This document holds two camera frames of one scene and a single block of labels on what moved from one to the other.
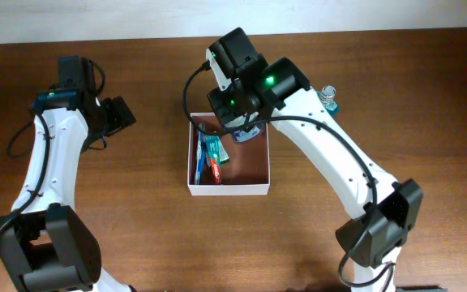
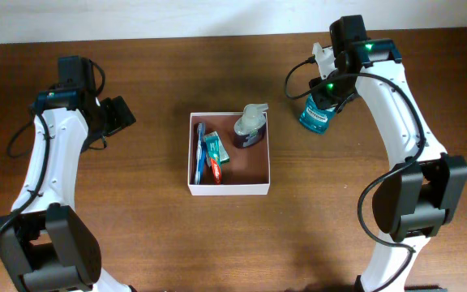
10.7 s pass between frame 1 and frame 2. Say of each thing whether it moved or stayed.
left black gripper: stayed
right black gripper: moved
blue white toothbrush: stayed
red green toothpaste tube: stayed
